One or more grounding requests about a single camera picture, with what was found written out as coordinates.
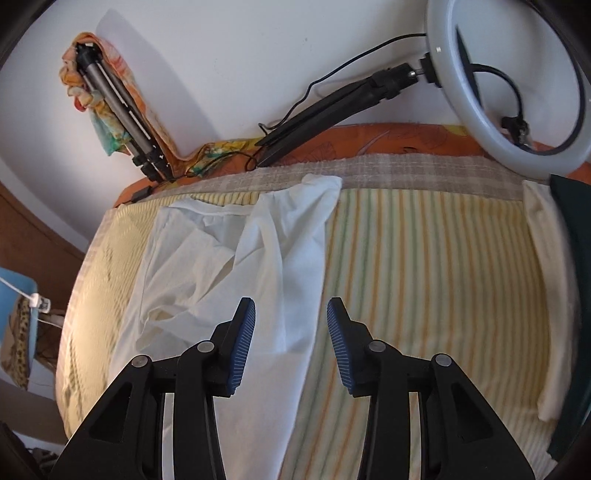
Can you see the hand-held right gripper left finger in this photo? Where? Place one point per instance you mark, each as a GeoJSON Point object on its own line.
{"type": "Point", "coordinates": [242, 341]}

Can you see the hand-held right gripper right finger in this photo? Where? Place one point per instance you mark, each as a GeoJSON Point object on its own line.
{"type": "Point", "coordinates": [339, 341]}

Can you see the white shirt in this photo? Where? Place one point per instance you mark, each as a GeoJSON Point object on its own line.
{"type": "Point", "coordinates": [277, 258]}

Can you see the yellow striped blanket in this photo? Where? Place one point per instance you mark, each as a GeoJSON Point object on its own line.
{"type": "Point", "coordinates": [415, 277]}

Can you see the black power adapter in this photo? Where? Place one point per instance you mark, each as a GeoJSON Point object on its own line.
{"type": "Point", "coordinates": [141, 194]}

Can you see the orange bed sheet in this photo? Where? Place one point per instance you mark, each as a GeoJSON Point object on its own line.
{"type": "Point", "coordinates": [369, 143]}

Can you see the cream folded cloth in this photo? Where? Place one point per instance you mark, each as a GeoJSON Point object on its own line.
{"type": "Point", "coordinates": [549, 277]}

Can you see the leopard print cloth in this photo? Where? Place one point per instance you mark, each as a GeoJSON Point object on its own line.
{"type": "Point", "coordinates": [21, 341]}

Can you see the black tripod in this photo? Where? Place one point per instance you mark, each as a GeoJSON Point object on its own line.
{"type": "Point", "coordinates": [323, 108]}

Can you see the wooden furniture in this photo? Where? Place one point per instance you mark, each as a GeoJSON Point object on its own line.
{"type": "Point", "coordinates": [27, 240]}

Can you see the dark green cloth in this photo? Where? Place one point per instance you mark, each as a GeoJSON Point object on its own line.
{"type": "Point", "coordinates": [577, 221]}

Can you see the colourful floral cloth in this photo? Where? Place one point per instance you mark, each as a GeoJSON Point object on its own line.
{"type": "Point", "coordinates": [138, 81]}

